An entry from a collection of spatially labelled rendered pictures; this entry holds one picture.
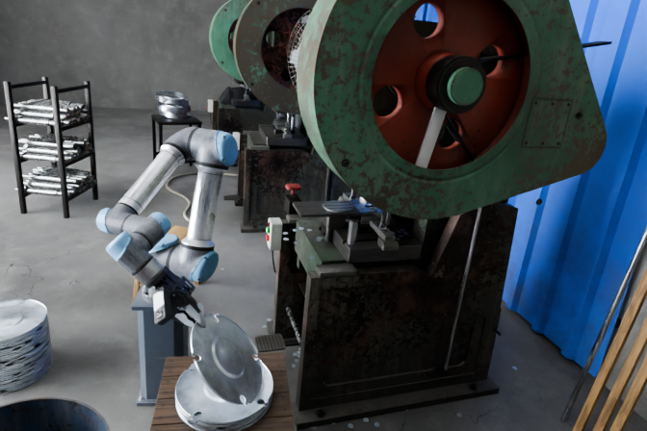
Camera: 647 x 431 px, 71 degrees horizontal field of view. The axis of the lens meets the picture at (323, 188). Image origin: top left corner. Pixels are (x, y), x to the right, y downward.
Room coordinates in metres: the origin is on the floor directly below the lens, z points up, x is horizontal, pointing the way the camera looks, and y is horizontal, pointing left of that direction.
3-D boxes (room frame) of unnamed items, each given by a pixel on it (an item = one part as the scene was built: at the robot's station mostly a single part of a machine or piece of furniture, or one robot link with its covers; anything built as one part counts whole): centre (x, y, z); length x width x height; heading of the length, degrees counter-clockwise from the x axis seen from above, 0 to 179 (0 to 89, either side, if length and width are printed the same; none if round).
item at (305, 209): (1.68, -0.02, 0.72); 0.25 x 0.14 x 0.14; 109
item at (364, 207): (1.74, -0.18, 0.76); 0.15 x 0.09 x 0.05; 19
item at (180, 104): (4.35, 1.51, 0.40); 0.45 x 0.40 x 0.79; 31
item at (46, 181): (3.21, 2.02, 0.47); 0.46 x 0.43 x 0.95; 89
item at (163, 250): (1.47, 0.56, 0.62); 0.13 x 0.12 x 0.14; 72
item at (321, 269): (1.53, -0.40, 0.45); 0.92 x 0.12 x 0.90; 109
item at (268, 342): (1.69, -0.06, 0.14); 0.59 x 0.10 x 0.05; 109
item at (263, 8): (3.49, 0.03, 0.87); 1.53 x 0.99 x 1.74; 107
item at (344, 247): (1.74, -0.18, 0.68); 0.45 x 0.30 x 0.06; 19
